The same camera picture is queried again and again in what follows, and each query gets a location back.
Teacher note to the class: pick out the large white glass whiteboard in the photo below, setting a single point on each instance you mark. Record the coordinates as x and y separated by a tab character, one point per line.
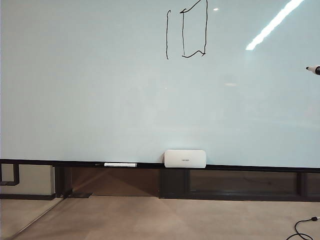
100	100

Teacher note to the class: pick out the white rectangular board eraser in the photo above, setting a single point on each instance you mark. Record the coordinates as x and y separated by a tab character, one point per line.
185	158

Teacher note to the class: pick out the black wall pipe bracket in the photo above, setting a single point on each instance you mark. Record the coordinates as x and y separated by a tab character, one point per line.
15	175

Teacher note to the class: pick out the white marker with black cap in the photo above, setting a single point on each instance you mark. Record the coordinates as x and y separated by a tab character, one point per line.
120	165

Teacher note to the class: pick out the black low shelf frame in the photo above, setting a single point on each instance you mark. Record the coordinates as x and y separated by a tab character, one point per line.
250	194

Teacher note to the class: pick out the black door post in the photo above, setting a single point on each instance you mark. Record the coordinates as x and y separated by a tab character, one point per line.
62	180

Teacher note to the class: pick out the dark brown wooden wall panel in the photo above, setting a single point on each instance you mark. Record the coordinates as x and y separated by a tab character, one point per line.
120	182

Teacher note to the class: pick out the black floor plate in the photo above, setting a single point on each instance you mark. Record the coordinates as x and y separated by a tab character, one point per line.
82	195

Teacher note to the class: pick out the dark skirting board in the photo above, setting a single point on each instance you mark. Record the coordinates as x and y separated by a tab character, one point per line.
27	197

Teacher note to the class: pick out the black wide column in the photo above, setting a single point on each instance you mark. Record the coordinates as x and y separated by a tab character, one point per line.
173	183

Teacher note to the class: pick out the metal floor strip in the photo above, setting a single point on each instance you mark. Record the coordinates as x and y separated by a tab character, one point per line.
37	218

